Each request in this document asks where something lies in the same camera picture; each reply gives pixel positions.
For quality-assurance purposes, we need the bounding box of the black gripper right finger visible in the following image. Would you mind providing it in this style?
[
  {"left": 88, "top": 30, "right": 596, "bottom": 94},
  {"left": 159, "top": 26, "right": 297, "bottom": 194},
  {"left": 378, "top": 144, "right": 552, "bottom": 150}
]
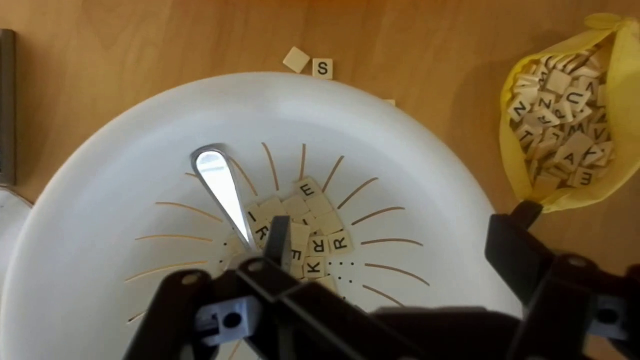
[{"left": 484, "top": 200, "right": 640, "bottom": 360}]

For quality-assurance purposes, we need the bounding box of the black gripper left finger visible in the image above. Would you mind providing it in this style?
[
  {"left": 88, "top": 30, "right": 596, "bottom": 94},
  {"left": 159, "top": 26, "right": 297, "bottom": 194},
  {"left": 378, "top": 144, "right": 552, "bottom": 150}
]
[{"left": 125, "top": 216, "right": 414, "bottom": 360}]

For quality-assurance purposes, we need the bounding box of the silver spoon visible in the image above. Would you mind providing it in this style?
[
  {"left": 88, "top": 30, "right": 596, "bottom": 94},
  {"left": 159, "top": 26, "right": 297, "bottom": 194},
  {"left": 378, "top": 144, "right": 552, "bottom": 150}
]
[{"left": 190, "top": 144, "right": 259, "bottom": 252}]

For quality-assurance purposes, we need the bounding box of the white colander bowl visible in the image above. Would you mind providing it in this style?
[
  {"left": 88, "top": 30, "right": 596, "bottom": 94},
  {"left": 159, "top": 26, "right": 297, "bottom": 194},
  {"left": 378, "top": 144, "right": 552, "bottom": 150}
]
[{"left": 3, "top": 74, "right": 523, "bottom": 360}]

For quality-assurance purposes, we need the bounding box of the yellow bag of letter tiles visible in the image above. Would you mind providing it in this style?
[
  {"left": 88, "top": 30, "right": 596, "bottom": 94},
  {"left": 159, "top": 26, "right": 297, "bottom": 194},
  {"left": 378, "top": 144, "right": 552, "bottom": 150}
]
[{"left": 501, "top": 14, "right": 640, "bottom": 212}]

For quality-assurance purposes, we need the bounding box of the loose letter tile S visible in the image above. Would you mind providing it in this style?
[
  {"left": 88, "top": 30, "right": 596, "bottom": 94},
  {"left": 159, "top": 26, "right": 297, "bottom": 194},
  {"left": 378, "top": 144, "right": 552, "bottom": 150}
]
[{"left": 313, "top": 58, "right": 335, "bottom": 79}]

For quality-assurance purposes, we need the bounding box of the loose letter tile blank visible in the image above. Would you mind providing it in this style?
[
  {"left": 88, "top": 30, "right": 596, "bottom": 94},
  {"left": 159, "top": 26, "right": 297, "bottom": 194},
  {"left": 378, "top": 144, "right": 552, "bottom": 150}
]
[{"left": 282, "top": 46, "right": 313, "bottom": 74}]

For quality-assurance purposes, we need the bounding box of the grey cardboard box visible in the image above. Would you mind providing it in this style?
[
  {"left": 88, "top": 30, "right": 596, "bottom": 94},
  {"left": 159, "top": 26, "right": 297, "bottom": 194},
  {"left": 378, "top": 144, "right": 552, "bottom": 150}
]
[{"left": 0, "top": 28, "right": 17, "bottom": 186}]

